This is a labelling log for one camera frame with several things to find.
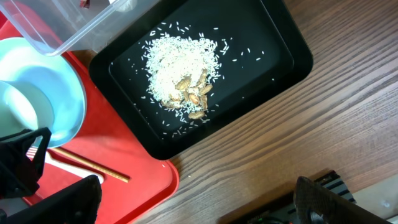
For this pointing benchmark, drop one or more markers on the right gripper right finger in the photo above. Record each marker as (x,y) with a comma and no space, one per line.
(316,204)

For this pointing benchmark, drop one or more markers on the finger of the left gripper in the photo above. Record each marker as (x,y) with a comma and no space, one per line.
(19,173)

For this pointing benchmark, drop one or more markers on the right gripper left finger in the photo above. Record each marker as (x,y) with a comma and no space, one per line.
(76,204)

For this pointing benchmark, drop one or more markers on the green bowl with leftovers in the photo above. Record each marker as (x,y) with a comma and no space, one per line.
(24,106)

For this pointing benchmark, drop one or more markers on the rice and peanut scraps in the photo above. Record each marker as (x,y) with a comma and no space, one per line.
(179,68)

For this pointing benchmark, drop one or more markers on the red snack wrapper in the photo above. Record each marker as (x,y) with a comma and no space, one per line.
(85,4)

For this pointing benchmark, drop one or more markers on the white tissue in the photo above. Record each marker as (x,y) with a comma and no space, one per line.
(123,5)

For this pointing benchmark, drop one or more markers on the black waste tray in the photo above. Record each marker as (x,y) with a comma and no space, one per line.
(294,61)

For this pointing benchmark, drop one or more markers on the white plastic fork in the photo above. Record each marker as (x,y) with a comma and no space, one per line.
(71,168)

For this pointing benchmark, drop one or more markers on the wooden chopstick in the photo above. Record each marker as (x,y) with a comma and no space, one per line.
(91,164)

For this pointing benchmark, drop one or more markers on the light blue plate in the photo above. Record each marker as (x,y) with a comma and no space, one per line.
(51,77)

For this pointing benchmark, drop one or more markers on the clear plastic bin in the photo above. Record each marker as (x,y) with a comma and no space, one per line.
(53,27)

